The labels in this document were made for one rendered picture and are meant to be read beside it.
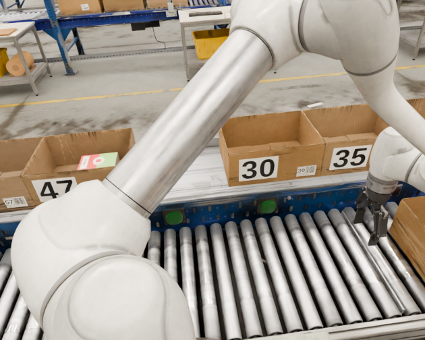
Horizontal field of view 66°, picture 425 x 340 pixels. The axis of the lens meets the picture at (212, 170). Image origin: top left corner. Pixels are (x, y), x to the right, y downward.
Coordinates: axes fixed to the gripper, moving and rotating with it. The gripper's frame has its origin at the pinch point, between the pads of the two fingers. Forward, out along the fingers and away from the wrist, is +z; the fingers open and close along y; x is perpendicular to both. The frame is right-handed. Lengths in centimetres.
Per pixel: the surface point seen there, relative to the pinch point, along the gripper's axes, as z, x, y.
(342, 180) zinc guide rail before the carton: -3.5, 1.3, -24.1
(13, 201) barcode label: -8, -130, -29
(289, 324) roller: 11.3, -34.7, 24.5
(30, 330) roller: 11, -117, 15
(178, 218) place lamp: 4, -67, -21
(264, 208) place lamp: 4.4, -31.7, -21.1
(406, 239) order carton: 4.7, 15.2, 2.8
